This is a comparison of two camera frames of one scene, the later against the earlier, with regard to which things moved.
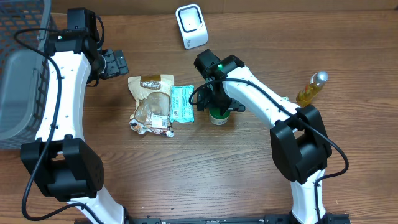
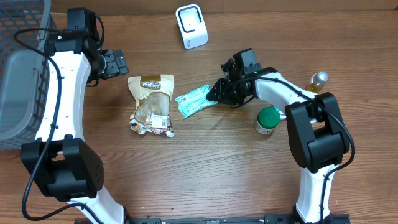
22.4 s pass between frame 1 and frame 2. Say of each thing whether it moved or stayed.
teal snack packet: moved
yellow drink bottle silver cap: stayed
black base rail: stayed
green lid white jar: moved
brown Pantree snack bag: stayed
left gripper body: stayed
